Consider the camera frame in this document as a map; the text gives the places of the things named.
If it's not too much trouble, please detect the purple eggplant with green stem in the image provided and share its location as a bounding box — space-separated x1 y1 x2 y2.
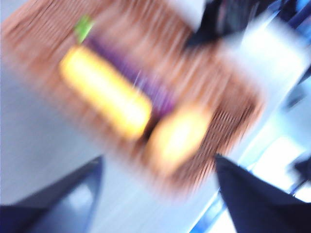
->
74 16 176 120

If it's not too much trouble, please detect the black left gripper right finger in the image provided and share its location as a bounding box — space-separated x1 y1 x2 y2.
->
215 154 311 233

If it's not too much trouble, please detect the brown potato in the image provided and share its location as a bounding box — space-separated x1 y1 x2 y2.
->
148 109 210 171

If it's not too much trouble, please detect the brown wicker basket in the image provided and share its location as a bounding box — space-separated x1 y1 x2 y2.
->
2 0 266 195

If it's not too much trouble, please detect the yellow corn cob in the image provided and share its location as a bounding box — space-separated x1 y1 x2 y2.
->
59 46 153 140

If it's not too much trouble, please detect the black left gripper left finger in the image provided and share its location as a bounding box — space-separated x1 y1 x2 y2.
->
0 156 103 233

